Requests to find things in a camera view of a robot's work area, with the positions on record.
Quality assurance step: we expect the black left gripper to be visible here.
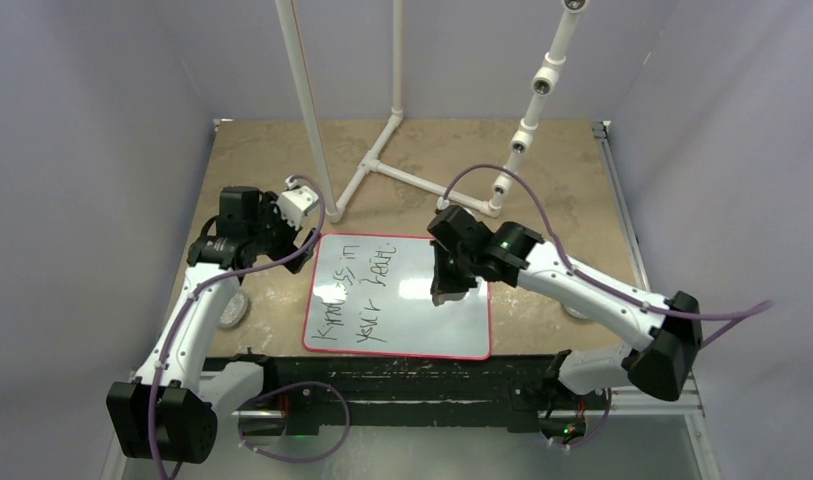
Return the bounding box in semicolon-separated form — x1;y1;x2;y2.
248;193;319;272

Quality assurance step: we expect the pink framed whiteboard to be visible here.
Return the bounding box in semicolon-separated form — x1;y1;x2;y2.
302;233;492;360

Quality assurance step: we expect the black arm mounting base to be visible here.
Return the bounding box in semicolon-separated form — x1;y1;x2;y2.
236;351;606;435

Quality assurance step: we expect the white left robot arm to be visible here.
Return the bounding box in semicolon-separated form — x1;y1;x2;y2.
106;182;322;464

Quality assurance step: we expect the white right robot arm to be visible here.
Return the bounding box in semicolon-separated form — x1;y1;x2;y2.
427;205;702;407

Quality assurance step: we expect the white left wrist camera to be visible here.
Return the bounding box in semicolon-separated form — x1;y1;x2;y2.
276;185;320;230

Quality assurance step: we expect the white PVC pipe frame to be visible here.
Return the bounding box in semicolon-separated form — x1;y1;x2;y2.
275;1;591;223

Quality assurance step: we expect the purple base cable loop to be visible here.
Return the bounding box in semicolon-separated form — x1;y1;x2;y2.
236;380;352;464

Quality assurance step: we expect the aluminium rail frame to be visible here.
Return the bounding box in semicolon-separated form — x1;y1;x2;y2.
101;119;722;480

